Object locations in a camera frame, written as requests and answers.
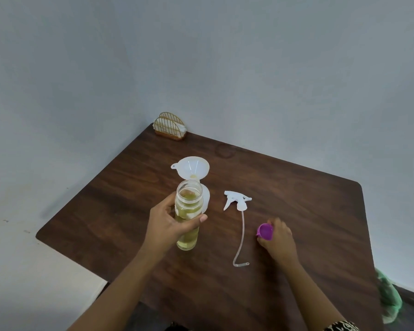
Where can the person's left hand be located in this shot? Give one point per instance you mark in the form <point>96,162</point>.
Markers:
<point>160,227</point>

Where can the person's right hand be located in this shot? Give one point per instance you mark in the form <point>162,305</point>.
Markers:
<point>282,243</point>

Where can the person's left thumb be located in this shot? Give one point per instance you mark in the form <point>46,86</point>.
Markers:
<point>193,223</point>

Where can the person's right thumb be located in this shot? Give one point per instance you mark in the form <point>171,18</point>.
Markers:
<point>262,241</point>

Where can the purple bottle cap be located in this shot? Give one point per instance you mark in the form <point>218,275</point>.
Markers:
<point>265,231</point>

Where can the clear bottle with yellow liquid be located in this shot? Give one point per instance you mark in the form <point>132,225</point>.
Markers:
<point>189,203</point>

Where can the person's right forearm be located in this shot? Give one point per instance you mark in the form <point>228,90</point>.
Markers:
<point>312,294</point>

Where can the person's left forearm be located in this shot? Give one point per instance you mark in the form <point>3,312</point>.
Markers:
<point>117,293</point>

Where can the white plastic bottle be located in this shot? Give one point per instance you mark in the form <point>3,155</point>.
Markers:
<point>206,199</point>

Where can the white spray trigger with tube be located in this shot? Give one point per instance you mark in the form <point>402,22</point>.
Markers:
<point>237,199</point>

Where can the white plastic funnel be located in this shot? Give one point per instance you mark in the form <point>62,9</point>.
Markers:
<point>192,167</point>

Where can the white paper napkins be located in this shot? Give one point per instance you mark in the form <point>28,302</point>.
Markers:
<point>181,127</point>

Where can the black and white patterned sleeve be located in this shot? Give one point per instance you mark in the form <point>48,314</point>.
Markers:
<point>341,326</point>

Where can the green plastic bag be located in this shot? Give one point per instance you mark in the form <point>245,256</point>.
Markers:
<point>389,296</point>

